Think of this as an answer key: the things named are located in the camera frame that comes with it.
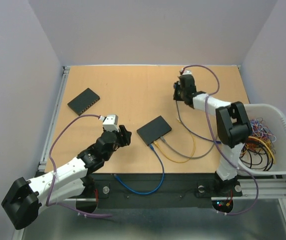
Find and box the yellow ethernet cable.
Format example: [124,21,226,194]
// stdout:
[154,119,197,164]

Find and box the black network switch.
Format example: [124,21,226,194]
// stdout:
[67,88,100,116]
[136,115,172,146]

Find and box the blue ethernet cable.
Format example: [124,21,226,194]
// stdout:
[174,82,221,145]
[114,143,165,195]

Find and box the grey ethernet cable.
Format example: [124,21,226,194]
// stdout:
[160,136,220,160]

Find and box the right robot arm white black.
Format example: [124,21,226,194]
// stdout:
[173,71,254,195]

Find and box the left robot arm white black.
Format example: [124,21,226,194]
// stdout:
[1,125,132,230]

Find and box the white plastic bin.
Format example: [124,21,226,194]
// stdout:
[239,104,286,176]

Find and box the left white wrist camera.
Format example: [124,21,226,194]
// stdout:
[102,114,119,132]

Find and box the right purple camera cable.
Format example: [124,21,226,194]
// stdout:
[180,65,260,216]

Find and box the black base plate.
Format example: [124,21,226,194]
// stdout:
[34,171,243,211]

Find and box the aluminium frame rail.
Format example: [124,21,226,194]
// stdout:
[36,66,70,172]

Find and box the tangle of coloured cables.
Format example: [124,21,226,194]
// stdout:
[240,117,279,173]

